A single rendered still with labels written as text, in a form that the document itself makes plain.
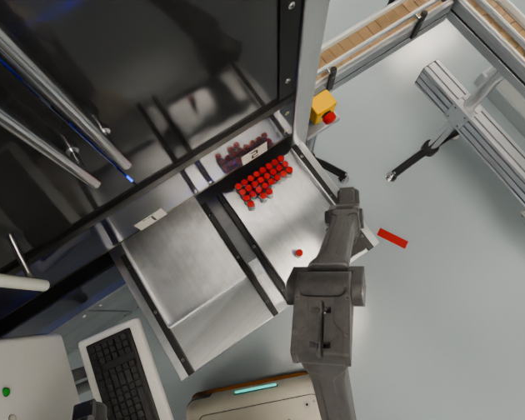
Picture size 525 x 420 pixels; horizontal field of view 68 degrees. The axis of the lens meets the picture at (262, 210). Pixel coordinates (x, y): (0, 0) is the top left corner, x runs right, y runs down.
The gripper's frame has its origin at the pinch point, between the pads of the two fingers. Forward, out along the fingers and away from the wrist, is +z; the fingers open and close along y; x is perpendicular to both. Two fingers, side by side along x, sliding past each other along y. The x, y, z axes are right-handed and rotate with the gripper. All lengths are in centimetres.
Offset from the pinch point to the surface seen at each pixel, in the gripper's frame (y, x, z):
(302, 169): 27.9, -3.5, -1.3
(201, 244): 23.4, 35.4, -0.3
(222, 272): 13.0, 34.0, 1.3
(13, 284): 18, 67, -42
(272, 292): 0.4, 24.0, 3.3
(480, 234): -11, -87, 94
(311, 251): 4.8, 8.0, 2.5
